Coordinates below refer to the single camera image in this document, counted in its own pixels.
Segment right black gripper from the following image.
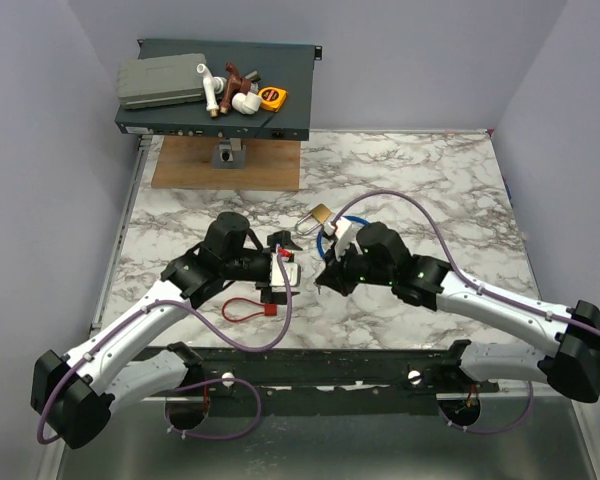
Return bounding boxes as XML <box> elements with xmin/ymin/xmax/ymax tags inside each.
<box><xmin>316</xmin><ymin>237</ymin><xmax>394</xmax><ymax>297</ymax></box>

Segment brass padlock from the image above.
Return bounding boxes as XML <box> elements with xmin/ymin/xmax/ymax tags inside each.
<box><xmin>294</xmin><ymin>203</ymin><xmax>333</xmax><ymax>236</ymax></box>

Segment blue cable lock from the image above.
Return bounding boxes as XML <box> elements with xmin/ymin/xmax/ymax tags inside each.
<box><xmin>316</xmin><ymin>216</ymin><xmax>369</xmax><ymax>260</ymax></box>

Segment red cable lock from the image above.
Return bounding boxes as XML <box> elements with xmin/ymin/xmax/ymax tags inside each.
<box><xmin>221</xmin><ymin>297</ymin><xmax>278</xmax><ymax>324</ymax></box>

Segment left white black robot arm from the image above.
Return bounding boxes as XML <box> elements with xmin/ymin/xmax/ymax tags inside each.
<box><xmin>31</xmin><ymin>212</ymin><xmax>301</xmax><ymax>449</ymax></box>

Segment white pipe elbow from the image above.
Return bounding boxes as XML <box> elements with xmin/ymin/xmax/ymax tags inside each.
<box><xmin>231</xmin><ymin>91</ymin><xmax>262</xmax><ymax>115</ymax></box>

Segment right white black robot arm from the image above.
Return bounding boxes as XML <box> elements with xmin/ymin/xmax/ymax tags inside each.
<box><xmin>316</xmin><ymin>222</ymin><xmax>600</xmax><ymax>403</ymax></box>

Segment wooden board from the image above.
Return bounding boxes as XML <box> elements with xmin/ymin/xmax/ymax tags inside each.
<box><xmin>151</xmin><ymin>136</ymin><xmax>301</xmax><ymax>191</ymax></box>

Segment yellow tape measure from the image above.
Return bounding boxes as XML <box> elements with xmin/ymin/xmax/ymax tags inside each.
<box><xmin>258</xmin><ymin>86</ymin><xmax>288</xmax><ymax>112</ymax></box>

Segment brown tap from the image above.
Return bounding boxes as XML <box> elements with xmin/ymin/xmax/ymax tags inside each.
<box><xmin>219</xmin><ymin>62</ymin><xmax>252</xmax><ymax>114</ymax></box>

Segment small black object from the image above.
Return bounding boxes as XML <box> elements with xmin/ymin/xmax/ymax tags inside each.
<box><xmin>244</xmin><ymin>70</ymin><xmax>261</xmax><ymax>83</ymax></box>

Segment white pipe faucet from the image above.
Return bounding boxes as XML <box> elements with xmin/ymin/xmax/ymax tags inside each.
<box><xmin>196</xmin><ymin>63</ymin><xmax>227</xmax><ymax>118</ymax></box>

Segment dark rack server unit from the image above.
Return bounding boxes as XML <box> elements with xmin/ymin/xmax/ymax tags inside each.
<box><xmin>115</xmin><ymin>38</ymin><xmax>320</xmax><ymax>141</ymax></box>

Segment grey plastic case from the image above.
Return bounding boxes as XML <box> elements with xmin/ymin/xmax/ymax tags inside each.
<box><xmin>116</xmin><ymin>53</ymin><xmax>206</xmax><ymax>110</ymax></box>

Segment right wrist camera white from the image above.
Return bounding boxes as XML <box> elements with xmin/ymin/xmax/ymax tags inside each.
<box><xmin>322</xmin><ymin>217</ymin><xmax>355</xmax><ymax>260</ymax></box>

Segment grey metal bracket stand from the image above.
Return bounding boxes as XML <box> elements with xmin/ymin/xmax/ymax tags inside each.
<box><xmin>211</xmin><ymin>138</ymin><xmax>246</xmax><ymax>170</ymax></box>

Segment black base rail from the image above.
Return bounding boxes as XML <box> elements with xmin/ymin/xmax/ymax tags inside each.
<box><xmin>166</xmin><ymin>341</ymin><xmax>499</xmax><ymax>419</ymax></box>

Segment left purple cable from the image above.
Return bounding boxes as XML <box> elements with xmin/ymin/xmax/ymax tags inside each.
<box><xmin>35</xmin><ymin>244</ymin><xmax>295</xmax><ymax>445</ymax></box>

